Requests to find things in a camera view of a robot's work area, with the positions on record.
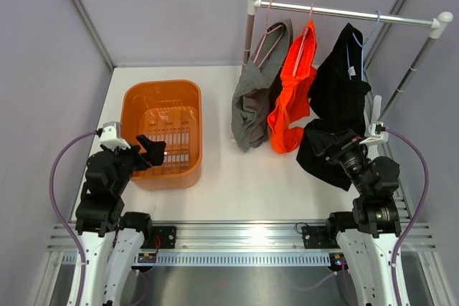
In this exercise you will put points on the orange plastic basket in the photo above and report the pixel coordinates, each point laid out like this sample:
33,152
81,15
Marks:
168,111

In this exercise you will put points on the orange shorts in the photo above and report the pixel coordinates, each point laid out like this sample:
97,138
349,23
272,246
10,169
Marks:
293,103

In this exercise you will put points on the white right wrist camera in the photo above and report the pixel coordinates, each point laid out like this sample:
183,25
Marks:
377,135

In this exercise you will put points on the metal clothes rack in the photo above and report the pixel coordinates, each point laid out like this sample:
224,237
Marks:
437,26

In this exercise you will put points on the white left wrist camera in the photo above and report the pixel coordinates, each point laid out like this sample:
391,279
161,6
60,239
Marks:
111,138

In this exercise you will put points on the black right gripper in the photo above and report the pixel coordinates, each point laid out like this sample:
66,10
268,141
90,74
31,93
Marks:
349,142

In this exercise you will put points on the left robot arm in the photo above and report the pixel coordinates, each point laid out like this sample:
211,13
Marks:
108,237

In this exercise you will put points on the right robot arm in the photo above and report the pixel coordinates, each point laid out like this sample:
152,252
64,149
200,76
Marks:
368,234

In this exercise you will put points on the white slotted cable duct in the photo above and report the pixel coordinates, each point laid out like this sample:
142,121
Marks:
235,259

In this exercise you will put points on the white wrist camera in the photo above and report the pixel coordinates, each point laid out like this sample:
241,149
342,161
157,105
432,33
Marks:
111,138
377,135

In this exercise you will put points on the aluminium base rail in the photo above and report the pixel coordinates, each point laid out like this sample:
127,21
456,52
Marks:
252,236

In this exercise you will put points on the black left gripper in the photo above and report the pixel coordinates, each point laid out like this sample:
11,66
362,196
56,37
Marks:
153,149

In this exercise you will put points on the grey shorts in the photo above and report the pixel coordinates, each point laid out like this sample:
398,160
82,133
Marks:
259,86

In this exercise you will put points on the blue hanger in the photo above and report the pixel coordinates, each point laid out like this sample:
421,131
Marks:
364,46

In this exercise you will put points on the black shorts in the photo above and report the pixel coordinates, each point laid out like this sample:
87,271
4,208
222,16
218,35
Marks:
337,97

